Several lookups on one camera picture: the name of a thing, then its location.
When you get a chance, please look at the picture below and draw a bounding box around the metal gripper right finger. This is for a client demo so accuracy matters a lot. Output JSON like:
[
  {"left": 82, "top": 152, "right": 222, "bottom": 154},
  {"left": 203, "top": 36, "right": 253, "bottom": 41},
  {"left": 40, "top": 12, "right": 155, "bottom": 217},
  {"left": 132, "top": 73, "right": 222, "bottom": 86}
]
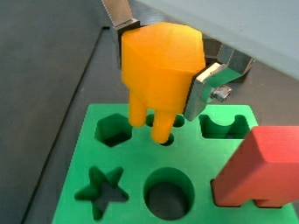
[{"left": 183, "top": 44, "right": 255, "bottom": 121}]

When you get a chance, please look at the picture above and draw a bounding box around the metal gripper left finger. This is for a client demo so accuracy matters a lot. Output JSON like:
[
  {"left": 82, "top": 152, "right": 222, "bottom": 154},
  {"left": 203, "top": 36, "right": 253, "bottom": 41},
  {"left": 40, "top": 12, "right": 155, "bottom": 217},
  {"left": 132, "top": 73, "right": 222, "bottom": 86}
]
[{"left": 100, "top": 0, "right": 140, "bottom": 67}]

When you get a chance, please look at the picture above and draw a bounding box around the yellow three prong object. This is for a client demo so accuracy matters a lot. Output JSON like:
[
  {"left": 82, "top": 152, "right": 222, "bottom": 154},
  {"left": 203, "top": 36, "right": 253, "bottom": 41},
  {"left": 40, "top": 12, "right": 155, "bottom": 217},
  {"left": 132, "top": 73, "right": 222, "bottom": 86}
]
[{"left": 122, "top": 22, "right": 206, "bottom": 144}]

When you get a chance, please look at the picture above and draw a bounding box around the red block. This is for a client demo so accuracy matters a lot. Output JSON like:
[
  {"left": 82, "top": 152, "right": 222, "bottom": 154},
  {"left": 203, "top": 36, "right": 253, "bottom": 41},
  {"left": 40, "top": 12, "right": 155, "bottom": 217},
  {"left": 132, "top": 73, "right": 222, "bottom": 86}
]
[{"left": 211, "top": 126, "right": 299, "bottom": 207}]

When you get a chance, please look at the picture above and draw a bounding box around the green shape sorter base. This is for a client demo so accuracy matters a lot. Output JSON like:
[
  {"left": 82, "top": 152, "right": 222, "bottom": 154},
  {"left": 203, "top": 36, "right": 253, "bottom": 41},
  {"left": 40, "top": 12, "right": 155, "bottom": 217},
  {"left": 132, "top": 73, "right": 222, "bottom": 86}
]
[{"left": 52, "top": 104, "right": 299, "bottom": 224}]

